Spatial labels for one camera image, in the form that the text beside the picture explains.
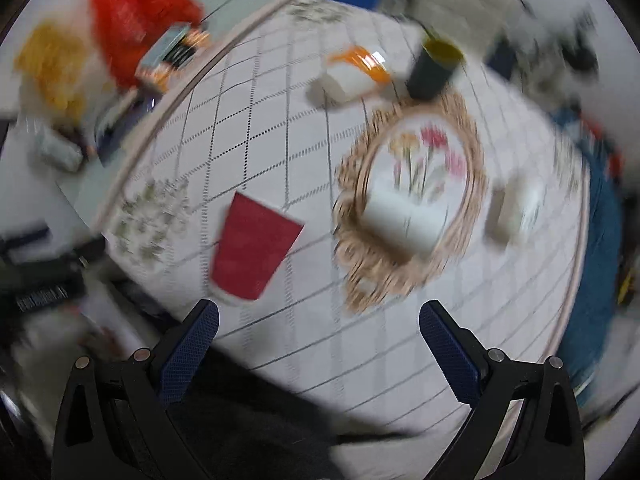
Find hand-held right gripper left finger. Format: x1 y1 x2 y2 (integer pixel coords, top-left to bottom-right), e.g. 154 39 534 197
51 299 221 480

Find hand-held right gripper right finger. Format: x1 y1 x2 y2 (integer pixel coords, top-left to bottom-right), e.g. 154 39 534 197
419 300 586 480

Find red plastic cup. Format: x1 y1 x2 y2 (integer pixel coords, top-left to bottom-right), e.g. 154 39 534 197
210 191 306 303

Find white cup on plate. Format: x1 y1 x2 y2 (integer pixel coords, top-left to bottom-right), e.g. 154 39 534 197
364 169 451 256

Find small white cup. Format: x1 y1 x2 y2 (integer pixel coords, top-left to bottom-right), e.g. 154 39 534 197
484 174 546 245

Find dark cup with yellow inside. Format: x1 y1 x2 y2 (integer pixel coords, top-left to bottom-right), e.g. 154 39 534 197
405 37 467 102

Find round floral woven placemat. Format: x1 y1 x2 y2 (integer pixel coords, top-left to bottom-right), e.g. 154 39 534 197
332 90 487 317

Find black device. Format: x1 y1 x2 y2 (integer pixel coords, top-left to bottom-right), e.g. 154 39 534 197
0 227 108 313

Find blue cloth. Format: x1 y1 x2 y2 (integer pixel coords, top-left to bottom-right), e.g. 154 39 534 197
547 105 626 408

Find white checked tablecloth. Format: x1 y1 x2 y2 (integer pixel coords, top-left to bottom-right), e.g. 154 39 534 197
95 0 588 428

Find grey small box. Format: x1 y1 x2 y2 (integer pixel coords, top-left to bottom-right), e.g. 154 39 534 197
39 125 85 175

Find orange and white container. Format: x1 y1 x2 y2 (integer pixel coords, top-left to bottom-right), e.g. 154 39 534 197
307 46 392 106

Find orange and grey snack packet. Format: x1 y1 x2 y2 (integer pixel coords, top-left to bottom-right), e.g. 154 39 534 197
134 24 211 95

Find yellow plastic bag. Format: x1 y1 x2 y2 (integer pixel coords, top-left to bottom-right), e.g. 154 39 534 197
14 21 96 126

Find red plastic bag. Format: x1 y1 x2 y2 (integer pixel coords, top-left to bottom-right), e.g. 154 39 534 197
90 0 205 92

